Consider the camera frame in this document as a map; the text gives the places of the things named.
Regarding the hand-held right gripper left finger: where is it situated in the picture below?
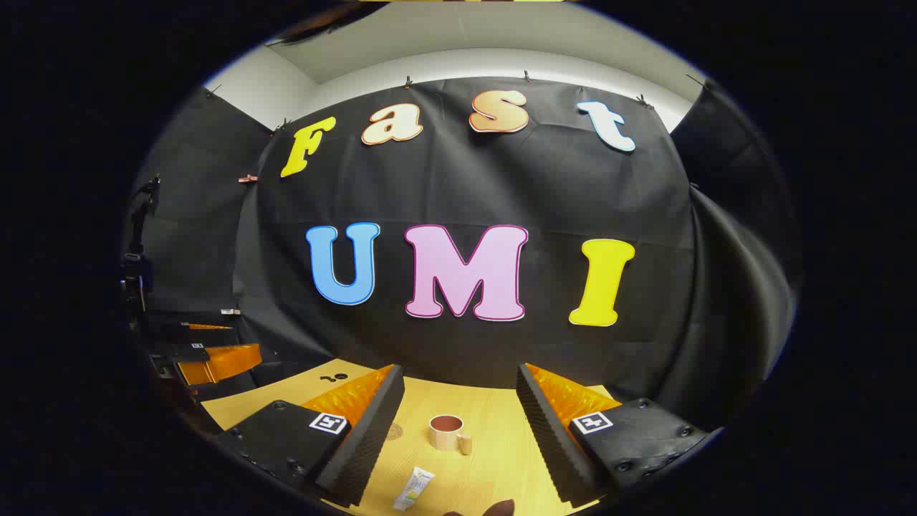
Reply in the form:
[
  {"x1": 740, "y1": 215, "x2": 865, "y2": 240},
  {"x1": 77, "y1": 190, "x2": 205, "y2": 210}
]
[{"x1": 213, "y1": 363, "x2": 406, "y2": 510}]

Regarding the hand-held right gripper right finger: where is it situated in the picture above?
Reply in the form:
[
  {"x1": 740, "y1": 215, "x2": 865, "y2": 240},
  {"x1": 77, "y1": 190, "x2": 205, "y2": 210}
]
[{"x1": 516, "y1": 363, "x2": 711, "y2": 508}]

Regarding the white toothpaste tube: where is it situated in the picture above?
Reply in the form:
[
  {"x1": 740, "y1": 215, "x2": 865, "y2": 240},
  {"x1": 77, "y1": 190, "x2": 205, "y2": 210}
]
[{"x1": 392, "y1": 467, "x2": 436, "y2": 512}]

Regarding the beige cup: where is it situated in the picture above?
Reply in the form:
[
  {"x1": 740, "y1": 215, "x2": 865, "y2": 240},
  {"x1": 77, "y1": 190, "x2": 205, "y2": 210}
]
[{"x1": 428, "y1": 414, "x2": 474, "y2": 456}]

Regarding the wooden desktop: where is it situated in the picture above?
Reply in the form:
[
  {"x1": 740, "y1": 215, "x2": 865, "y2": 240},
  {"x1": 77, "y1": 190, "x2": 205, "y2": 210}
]
[{"x1": 201, "y1": 357, "x2": 620, "y2": 516}]

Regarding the black backdrop cloth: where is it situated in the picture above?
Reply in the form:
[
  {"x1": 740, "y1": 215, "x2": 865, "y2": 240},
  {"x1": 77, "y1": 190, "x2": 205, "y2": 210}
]
[{"x1": 122, "y1": 75, "x2": 800, "y2": 431}]

